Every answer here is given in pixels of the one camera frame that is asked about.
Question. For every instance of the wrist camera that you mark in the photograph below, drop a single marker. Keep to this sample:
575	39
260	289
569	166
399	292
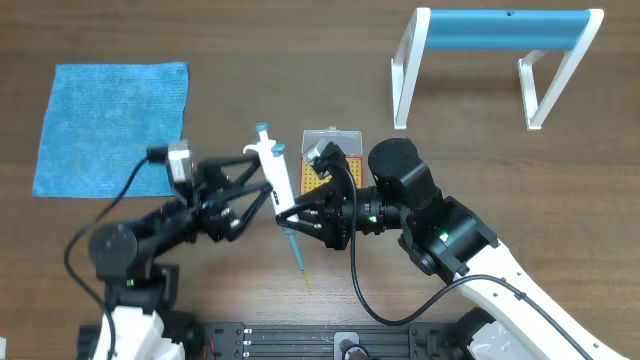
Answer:
314	151
178	162

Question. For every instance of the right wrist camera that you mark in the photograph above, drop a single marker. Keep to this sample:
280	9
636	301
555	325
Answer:
314	151

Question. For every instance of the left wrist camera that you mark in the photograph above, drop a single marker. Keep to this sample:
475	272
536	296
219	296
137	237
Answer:
178	162

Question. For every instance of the blue cloth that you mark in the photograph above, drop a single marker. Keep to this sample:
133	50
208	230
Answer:
100	120

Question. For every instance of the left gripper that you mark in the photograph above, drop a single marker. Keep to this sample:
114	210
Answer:
212	220

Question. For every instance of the white pipette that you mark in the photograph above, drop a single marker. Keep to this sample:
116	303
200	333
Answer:
275	170

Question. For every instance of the white and blue stand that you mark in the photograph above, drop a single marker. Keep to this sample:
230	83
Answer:
500	30

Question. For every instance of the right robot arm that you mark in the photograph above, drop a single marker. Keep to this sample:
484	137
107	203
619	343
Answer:
450	235

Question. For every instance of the red and yellow tip box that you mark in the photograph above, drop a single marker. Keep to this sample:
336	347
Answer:
340	142

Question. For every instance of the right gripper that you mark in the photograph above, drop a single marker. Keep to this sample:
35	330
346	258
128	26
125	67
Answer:
337	220

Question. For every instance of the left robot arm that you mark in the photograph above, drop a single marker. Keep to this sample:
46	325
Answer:
112	250

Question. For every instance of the mounting rail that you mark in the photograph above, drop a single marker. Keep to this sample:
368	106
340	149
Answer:
300	342

